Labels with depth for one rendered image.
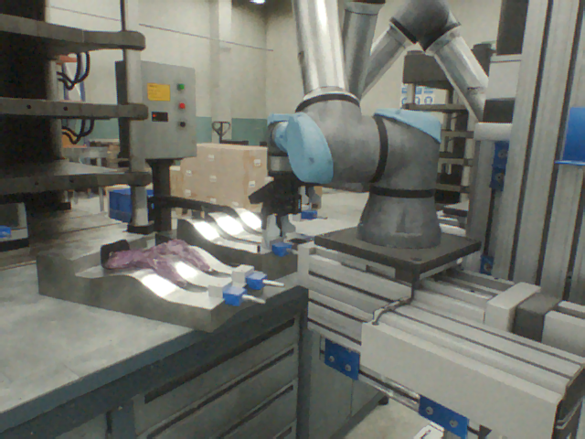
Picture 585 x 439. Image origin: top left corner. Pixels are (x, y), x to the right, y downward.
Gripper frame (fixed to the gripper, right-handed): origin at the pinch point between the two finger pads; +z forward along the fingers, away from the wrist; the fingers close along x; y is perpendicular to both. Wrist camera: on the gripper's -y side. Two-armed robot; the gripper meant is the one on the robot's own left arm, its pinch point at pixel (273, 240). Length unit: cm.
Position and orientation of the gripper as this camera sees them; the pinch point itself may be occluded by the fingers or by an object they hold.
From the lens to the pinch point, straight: 126.9
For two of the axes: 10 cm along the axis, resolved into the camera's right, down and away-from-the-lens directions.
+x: 6.3, -1.5, 7.7
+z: -0.3, 9.8, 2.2
